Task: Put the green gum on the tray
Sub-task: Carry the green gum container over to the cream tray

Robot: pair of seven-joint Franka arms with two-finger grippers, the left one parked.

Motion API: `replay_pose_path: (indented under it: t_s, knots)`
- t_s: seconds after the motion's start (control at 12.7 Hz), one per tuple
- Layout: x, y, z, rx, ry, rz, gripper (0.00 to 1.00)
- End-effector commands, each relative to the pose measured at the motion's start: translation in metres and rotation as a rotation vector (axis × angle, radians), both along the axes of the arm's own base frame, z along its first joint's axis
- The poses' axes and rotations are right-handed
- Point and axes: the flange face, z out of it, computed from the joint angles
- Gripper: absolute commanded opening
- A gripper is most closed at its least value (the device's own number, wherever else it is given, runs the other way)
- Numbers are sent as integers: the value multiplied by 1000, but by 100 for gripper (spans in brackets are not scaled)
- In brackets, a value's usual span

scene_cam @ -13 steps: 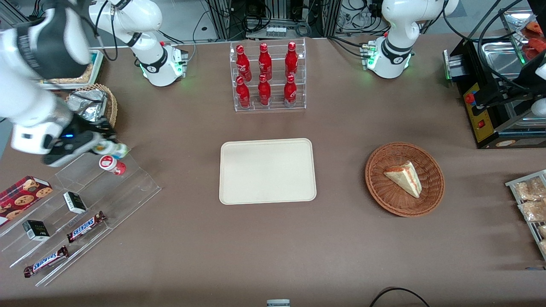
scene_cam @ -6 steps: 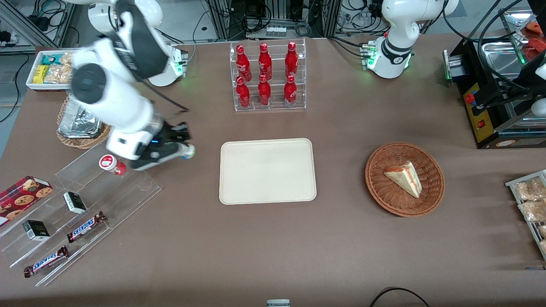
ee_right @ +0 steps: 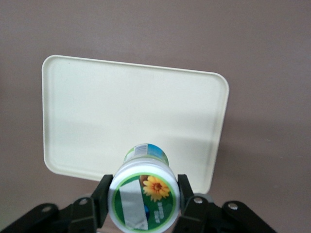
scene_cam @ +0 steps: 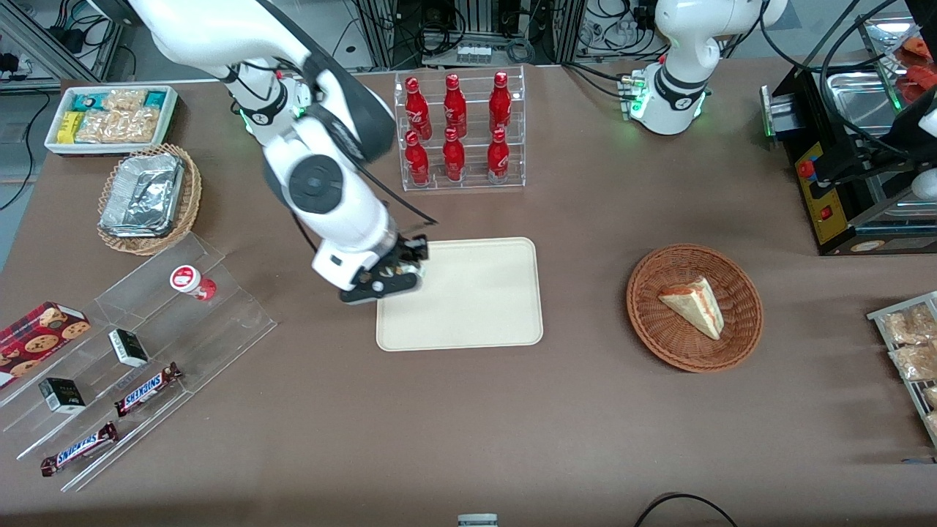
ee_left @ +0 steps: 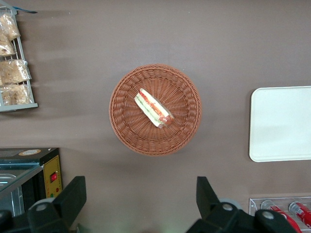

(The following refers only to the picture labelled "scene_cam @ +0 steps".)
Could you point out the red plaid cookie box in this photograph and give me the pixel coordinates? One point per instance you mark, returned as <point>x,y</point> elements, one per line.
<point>40,337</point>

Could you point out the clear acrylic tiered stand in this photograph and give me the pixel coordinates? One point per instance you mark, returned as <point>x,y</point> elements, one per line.
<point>219,322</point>

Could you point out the clear acrylic bottle rack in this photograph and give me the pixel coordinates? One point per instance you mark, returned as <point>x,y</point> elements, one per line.
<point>476,183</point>

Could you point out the small grey device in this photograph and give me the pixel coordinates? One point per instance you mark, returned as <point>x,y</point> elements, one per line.
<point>477,520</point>

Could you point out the cream plastic tray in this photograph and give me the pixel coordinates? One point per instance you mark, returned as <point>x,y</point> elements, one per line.
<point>476,300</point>

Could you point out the aluminium foil tray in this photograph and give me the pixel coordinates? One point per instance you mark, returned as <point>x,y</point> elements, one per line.
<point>143,194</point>

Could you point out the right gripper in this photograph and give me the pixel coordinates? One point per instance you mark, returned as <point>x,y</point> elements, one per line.
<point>407,254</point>

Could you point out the Snickers chocolate bar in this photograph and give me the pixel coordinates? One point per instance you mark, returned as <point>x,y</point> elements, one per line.
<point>79,449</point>
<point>146,389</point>

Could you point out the clear bag of nuts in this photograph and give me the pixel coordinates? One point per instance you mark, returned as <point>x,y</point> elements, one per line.
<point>124,99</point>
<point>117,126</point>

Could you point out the teal snack packet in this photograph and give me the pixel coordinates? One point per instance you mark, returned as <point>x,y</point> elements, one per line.
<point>155,99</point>
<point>86,101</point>

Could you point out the black food warmer cabinet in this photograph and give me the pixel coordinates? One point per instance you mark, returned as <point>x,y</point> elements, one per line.
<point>842,219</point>

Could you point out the wrapped triangle sandwich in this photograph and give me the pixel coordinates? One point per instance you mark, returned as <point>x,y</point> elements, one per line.
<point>695,304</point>

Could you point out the dark blue strip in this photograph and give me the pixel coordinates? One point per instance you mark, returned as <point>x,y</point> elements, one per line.
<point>919,460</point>

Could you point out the oval tan wicker basket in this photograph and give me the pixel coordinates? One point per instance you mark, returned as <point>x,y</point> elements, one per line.
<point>192,197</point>

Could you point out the white power strip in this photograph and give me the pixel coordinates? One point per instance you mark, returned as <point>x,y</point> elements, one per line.
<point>473,53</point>

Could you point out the red packaged food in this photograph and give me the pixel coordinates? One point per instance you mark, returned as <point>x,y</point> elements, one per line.
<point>919,73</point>

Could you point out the round reddish wicker basket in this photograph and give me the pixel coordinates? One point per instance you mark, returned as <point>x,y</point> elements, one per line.
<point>659,337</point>

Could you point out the aluminium frame rail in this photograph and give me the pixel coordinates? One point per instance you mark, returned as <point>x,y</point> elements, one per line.
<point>44,44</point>

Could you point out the yellow snack packet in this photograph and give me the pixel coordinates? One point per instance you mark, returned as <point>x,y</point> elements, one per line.
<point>69,128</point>

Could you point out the steel warmer pan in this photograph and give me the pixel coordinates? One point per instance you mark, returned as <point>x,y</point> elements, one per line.
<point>856,102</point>

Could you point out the red white gum bottle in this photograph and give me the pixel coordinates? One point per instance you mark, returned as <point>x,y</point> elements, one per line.
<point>192,282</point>

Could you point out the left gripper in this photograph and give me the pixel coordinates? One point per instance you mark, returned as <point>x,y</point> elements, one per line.
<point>910,132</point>

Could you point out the red soda bottle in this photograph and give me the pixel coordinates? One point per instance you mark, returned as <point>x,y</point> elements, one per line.
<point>418,161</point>
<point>418,110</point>
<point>454,157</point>
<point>454,108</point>
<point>498,157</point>
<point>500,106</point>

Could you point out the clear bag of snacks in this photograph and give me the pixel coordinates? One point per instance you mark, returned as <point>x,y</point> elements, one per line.
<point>915,362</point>
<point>931,397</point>
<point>908,326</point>
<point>932,423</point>

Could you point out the small black box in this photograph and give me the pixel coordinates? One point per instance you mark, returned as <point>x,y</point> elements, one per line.
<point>129,348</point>
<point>62,395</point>

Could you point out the white plastic snack bin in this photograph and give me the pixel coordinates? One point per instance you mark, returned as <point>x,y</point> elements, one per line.
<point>172,124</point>

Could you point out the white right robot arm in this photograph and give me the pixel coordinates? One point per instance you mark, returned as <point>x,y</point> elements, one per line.
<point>219,29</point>

